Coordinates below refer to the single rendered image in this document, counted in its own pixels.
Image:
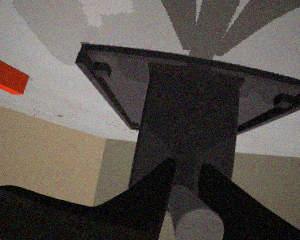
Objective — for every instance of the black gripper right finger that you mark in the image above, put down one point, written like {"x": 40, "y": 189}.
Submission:
{"x": 243, "y": 217}

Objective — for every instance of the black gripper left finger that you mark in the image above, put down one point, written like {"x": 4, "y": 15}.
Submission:
{"x": 136, "y": 214}

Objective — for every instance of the grey cylinder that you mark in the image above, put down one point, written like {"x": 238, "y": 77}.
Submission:
{"x": 193, "y": 219}

